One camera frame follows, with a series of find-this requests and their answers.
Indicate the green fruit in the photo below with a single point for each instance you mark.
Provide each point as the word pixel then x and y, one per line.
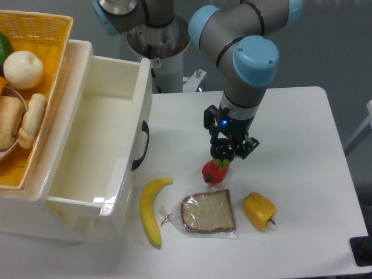
pixel 6 49

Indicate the open upper white drawer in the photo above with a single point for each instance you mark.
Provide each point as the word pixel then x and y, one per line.
pixel 94 175

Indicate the yellow woven basket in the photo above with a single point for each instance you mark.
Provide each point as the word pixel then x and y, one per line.
pixel 45 35

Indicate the yellow bell pepper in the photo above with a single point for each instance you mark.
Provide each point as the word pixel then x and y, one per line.
pixel 259 210

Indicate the small braided bread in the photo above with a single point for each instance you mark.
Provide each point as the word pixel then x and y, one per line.
pixel 31 121

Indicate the yellow banana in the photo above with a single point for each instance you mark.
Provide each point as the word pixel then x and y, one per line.
pixel 146 209

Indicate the red bell pepper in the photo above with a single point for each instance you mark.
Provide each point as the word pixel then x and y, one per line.
pixel 215 171

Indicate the white round bun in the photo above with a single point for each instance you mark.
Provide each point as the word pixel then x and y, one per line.
pixel 23 70

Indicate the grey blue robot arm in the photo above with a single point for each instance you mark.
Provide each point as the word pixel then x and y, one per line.
pixel 235 41

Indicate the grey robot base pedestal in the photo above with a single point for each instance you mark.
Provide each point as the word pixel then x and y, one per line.
pixel 165 48

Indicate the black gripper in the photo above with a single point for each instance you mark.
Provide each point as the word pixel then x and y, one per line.
pixel 236 130

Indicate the black drawer handle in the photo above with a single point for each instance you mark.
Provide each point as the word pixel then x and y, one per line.
pixel 143 143

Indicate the black device at table edge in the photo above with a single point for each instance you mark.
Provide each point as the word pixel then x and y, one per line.
pixel 361 249

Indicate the beige bread roll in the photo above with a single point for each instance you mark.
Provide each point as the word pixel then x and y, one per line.
pixel 11 115

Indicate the bagged bread slice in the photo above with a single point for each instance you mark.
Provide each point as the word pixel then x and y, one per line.
pixel 204 214

